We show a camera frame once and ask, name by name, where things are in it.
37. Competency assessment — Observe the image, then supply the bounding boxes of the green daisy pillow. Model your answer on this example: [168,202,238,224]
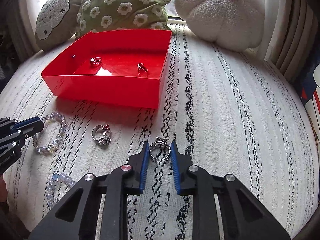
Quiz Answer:
[75,0,171,38]

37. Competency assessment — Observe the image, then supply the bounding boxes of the beige pleated curtain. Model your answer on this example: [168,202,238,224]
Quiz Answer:
[257,0,319,82]

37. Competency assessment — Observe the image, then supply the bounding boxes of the silver ring edge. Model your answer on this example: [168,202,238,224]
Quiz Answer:
[137,62,149,75]

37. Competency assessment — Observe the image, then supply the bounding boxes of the red plastic tray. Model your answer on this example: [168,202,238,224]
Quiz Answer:
[41,29,172,109]

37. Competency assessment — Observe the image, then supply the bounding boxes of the white pumpkin plush pillow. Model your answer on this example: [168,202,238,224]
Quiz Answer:
[175,0,265,51]

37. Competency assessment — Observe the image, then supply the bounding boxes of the pale beaded bracelet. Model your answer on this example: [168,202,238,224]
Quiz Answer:
[32,112,68,156]

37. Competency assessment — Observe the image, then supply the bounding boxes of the blue star beaded bracelet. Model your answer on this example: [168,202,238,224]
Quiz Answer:
[46,172,77,209]

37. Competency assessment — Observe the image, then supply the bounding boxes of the beige sheep round pillow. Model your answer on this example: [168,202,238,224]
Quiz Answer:
[35,0,81,51]

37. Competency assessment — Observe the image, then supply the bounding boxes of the astronaut print pillow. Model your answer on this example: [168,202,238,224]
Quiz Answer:
[300,63,319,142]

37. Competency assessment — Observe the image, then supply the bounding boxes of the white black woven blanket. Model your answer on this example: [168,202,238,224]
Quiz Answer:
[1,22,319,237]

